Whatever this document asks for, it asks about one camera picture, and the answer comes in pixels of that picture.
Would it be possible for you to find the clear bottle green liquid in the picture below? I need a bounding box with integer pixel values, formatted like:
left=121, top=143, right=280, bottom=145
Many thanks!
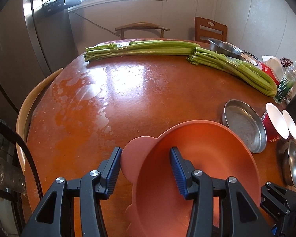
left=274, top=61, right=296, bottom=104

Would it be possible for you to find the large steel bowl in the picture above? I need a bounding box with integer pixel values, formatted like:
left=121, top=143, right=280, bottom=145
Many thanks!
left=282, top=140, right=296, bottom=188

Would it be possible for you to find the grey refrigerator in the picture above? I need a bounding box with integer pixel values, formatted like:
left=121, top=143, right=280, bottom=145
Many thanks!
left=0, top=0, right=78, bottom=127

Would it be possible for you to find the curved wooden chair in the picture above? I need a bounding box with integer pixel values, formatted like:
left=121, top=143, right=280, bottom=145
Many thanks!
left=115, top=22, right=170, bottom=40

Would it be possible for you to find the wooden chair with slat back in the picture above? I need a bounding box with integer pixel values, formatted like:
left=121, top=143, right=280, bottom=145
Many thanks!
left=195, top=17, right=228, bottom=43

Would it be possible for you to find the shallow steel pan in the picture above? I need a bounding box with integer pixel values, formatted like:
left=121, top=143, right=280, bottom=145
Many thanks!
left=222, top=100, right=267, bottom=153

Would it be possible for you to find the red paper bowl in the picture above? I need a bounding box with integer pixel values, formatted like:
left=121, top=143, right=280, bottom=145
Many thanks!
left=282, top=110, right=296, bottom=140
left=261, top=103, right=289, bottom=142

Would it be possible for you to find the steel pot far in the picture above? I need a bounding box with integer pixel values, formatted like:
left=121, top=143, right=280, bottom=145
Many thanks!
left=208, top=38, right=241, bottom=58

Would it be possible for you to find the celery bunch front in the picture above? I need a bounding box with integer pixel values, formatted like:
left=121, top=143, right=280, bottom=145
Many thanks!
left=187, top=47, right=277, bottom=97

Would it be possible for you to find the red tissue pack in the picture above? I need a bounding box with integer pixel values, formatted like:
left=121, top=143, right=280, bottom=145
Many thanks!
left=258, top=62, right=279, bottom=86

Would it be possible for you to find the pink plastic bowl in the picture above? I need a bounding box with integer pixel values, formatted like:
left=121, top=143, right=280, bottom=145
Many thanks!
left=121, top=120, right=261, bottom=236

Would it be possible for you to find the celery bunch rear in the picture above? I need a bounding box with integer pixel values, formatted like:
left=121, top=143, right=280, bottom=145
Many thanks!
left=83, top=40, right=200, bottom=62

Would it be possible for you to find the celery bunch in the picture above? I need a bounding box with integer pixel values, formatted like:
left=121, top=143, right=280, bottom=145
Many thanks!
left=187, top=47, right=277, bottom=97
left=83, top=40, right=200, bottom=62

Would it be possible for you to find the black cable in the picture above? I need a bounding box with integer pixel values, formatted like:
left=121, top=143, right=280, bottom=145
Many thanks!
left=0, top=113, right=44, bottom=200

